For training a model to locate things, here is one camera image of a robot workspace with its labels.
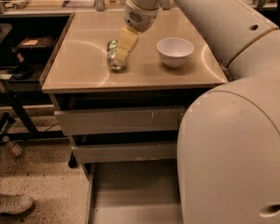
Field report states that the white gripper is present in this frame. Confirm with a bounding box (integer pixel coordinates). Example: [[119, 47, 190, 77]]
[[115, 0, 159, 62]]

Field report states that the green soda can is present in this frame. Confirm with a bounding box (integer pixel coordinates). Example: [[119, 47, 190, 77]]
[[107, 40, 125, 71]]

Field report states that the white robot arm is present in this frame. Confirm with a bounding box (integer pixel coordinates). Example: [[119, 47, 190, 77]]
[[125, 0, 280, 224]]

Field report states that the grey drawer cabinet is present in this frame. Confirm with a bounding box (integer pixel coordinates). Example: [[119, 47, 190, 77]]
[[38, 8, 232, 224]]

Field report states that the top grey drawer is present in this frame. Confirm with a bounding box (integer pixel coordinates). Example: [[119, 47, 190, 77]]
[[55, 106, 185, 135]]

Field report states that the grey drawer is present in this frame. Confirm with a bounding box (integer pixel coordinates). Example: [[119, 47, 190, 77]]
[[55, 106, 185, 135], [72, 141, 176, 163], [86, 160, 183, 224]]

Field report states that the middle grey drawer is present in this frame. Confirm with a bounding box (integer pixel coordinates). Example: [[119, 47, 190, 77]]
[[72, 141, 176, 163]]

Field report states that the bottom grey drawer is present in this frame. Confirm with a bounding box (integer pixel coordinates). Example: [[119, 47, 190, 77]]
[[86, 160, 183, 224]]

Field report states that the white bowl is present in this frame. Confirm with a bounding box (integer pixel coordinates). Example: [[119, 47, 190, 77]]
[[156, 37, 194, 68]]

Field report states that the black box with label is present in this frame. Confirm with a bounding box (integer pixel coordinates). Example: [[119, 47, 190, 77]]
[[17, 36, 55, 60]]

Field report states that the black side desk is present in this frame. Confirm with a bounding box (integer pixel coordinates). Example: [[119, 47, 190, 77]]
[[0, 22, 66, 143]]

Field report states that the plastic water bottle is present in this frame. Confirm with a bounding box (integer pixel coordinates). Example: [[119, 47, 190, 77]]
[[3, 136, 23, 158]]

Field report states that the white sneaker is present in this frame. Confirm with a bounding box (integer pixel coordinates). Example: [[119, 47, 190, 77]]
[[0, 194, 34, 216]]

